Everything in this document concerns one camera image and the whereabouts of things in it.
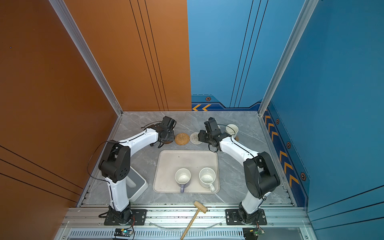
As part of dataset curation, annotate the white woven round coaster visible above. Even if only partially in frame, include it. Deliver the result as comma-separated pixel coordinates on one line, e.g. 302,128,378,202
190,132,202,145

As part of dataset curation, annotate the tan woven rattan coaster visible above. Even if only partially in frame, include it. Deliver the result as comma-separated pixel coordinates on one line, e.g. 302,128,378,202
175,133,190,146

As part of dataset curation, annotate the large white mug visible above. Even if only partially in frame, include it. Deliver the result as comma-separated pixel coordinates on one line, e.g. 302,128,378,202
199,168,216,193

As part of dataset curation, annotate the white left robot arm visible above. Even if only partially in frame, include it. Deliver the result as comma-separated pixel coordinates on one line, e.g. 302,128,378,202
99,122,176,225

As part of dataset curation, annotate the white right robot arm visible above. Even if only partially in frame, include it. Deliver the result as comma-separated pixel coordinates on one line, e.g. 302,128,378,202
198,117,281,226

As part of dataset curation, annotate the beige serving tray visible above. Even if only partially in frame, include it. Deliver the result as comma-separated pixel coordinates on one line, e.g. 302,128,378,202
153,150,220,194

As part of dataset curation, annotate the wooden mallet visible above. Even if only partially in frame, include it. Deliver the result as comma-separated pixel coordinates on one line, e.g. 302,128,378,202
180,201,208,240

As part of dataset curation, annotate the right green circuit board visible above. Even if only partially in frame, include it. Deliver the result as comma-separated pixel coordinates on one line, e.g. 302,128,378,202
243,228,262,240

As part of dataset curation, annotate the green circuit board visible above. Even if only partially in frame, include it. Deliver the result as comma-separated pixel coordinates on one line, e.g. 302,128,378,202
243,228,262,240
113,228,135,240

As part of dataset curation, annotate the left green circuit board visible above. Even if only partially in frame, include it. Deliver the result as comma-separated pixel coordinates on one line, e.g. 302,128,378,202
113,228,135,240

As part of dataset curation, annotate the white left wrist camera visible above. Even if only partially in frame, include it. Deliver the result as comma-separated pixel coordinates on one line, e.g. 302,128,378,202
161,116,177,131

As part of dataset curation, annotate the white mug purple handle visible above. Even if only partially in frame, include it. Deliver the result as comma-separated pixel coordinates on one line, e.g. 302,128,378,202
175,168,192,193

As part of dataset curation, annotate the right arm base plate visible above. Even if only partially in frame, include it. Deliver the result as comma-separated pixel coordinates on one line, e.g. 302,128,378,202
225,209,268,226

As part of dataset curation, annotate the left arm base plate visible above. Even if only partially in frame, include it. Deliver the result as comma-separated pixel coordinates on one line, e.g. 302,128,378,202
104,209,147,227

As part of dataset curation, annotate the aluminium front rail frame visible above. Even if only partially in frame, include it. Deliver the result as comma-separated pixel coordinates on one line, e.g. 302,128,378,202
54,204,317,240

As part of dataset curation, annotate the aluminium corner post right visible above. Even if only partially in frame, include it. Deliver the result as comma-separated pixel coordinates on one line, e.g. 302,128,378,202
258,0,319,117

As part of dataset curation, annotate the aluminium corner post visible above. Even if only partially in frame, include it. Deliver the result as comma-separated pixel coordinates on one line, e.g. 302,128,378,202
258,0,319,117
49,0,124,117

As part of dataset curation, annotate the aluminium corner post left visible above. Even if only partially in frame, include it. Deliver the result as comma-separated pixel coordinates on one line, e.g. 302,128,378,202
49,0,124,117

